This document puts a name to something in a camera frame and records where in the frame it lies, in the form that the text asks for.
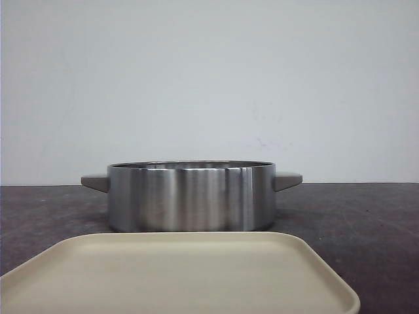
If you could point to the stainless steel steamer pot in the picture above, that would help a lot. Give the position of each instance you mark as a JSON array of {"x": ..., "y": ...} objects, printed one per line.
[{"x": 191, "y": 196}]

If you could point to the beige rectangular tray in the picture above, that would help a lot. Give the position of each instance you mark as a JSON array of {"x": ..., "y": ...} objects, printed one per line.
[{"x": 190, "y": 272}]

